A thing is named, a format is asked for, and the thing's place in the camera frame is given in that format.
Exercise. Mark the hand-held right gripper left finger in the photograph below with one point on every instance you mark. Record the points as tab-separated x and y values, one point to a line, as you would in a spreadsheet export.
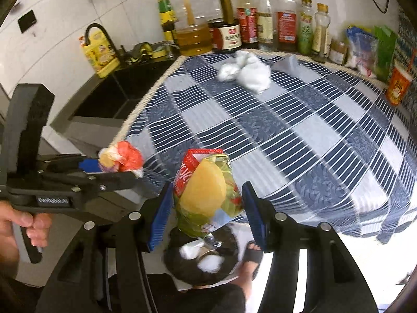
159	218

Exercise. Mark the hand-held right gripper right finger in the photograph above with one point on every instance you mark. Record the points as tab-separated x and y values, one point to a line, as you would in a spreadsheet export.
254	216

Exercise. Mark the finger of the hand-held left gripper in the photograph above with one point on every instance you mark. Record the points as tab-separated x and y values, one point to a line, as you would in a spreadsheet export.
89	165
107	182

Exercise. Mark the red orange wrapper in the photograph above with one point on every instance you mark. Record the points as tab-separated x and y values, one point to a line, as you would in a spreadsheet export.
127	158

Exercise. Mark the black trash bin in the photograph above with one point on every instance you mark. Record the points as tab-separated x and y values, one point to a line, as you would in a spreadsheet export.
228	239

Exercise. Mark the foil snack bag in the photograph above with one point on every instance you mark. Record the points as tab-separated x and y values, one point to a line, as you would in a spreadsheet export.
205	195

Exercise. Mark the large white tissue wad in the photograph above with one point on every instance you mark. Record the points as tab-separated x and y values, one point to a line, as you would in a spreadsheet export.
254	71

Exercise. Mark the small white tissue wad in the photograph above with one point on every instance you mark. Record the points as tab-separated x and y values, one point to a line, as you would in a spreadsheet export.
229	71

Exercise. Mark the person's left hand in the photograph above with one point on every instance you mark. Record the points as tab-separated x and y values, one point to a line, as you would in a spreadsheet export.
37	231

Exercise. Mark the person's foot in black sandal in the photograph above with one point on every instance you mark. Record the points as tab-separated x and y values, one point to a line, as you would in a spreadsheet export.
252	257

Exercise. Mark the black sink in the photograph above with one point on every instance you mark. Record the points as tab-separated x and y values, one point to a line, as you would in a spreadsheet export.
114	91

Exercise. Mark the blue patterned tablecloth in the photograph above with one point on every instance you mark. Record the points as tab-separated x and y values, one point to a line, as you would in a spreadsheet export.
293	137

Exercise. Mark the person's black clothing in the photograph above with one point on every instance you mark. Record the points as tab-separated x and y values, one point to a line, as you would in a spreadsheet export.
202	296

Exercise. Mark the yellow dish soap pouch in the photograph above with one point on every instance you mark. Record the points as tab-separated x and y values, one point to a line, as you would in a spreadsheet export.
97	55

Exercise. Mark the black faucet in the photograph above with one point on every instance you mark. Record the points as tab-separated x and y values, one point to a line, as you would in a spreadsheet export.
109	39

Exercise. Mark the grey yellow dish cloth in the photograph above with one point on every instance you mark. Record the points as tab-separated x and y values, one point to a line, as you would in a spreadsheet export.
140	52

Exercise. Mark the yellow green sponge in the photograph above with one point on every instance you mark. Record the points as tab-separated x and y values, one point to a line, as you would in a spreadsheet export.
159	52

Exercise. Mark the metal soap dispenser pump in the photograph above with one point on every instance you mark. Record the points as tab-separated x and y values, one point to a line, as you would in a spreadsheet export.
171	48

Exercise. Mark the clear cooking oil jug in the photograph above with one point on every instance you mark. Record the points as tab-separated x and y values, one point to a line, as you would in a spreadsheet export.
194	40

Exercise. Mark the green glass sauce bottle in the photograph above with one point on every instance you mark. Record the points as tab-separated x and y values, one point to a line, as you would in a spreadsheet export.
166	16

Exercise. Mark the dark soy sauce jug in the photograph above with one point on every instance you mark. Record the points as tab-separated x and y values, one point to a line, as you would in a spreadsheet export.
226	36

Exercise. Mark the small glass jar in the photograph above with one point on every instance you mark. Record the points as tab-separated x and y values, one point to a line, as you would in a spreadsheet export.
338	52

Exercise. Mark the green label bottle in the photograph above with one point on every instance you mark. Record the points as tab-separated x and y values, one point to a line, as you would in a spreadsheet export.
305	32

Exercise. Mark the slim bottle yellow cap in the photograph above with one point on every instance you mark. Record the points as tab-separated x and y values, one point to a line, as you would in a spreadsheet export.
321	36

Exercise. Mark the red paper cup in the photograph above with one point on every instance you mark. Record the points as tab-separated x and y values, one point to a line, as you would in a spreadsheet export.
398	86

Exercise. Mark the clear bottle beige label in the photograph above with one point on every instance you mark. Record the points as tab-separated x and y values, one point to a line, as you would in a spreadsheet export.
266	22

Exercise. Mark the blue white plastic bag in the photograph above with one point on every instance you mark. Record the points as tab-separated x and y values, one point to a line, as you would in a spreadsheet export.
361	52

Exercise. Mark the clear bottle red label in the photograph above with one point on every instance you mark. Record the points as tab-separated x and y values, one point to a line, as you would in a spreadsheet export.
286	22

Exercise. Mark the red label bottle black cap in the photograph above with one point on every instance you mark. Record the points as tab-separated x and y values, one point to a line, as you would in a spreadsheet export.
247	19

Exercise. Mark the green plastic bag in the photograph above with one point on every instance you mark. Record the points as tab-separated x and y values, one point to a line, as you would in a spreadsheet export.
386	52

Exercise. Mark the black wall outlet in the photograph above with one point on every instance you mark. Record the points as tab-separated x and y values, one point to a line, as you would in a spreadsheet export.
27	21

